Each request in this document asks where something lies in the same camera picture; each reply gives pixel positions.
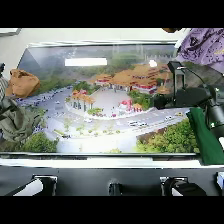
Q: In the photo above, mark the silver frame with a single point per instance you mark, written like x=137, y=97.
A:
x=100, y=162

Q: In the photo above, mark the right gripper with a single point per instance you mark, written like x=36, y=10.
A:
x=186, y=97

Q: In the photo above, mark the striped garment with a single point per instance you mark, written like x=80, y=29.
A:
x=2, y=87

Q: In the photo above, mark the olive green garment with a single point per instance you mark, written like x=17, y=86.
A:
x=20, y=124

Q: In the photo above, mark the dark green garment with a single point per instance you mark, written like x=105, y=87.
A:
x=206, y=140

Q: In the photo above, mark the purple printed garment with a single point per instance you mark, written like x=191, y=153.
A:
x=205, y=46

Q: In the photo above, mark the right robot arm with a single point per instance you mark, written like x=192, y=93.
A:
x=216, y=115

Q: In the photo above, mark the brown garment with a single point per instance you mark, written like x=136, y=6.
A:
x=23, y=83

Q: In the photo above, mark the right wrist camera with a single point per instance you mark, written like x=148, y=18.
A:
x=174, y=68

